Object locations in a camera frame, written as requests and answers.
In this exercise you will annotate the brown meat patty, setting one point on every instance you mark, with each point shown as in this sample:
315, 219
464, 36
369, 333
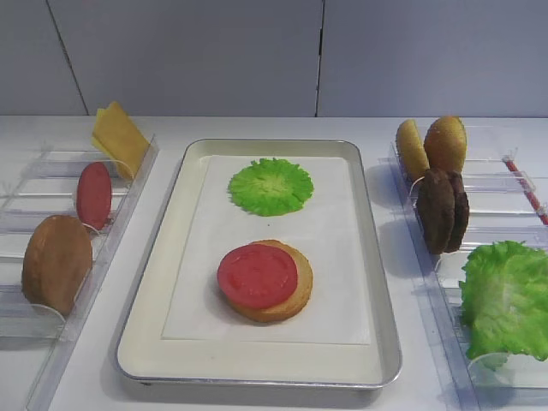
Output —
461, 212
436, 207

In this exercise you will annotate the round lettuce piece on tray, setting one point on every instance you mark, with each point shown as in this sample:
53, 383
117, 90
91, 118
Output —
271, 187

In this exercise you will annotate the right clear acrylic rack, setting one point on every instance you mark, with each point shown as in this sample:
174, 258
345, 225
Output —
499, 211

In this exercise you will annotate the yellow cheese slices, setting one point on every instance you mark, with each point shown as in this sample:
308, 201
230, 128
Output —
115, 134

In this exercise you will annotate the left sesame bun half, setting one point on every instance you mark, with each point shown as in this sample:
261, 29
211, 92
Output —
411, 151

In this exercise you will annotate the tomato slice on tray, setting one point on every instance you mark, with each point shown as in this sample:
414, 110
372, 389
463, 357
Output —
257, 276

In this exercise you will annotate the left clear acrylic rack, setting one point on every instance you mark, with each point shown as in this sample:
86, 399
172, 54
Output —
36, 341

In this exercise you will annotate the clear acrylic rack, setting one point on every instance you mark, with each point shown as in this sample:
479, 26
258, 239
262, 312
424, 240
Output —
36, 341
499, 211

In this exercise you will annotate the brown bun slice in rack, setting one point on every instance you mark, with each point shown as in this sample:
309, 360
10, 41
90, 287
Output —
56, 261

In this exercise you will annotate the metal baking tray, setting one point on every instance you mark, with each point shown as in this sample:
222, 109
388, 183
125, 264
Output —
144, 353

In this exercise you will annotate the right sesame bun top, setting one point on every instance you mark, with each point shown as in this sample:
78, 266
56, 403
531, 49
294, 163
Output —
446, 144

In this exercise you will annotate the bottom bun slice on tray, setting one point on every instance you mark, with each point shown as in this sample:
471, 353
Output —
295, 302

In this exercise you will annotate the large green lettuce leaf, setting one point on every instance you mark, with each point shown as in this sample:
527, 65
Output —
504, 300

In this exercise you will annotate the white paper liner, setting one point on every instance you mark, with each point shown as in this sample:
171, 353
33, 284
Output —
326, 231

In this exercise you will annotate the red tomato slice in rack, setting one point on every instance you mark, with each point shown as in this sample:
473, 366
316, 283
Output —
94, 195

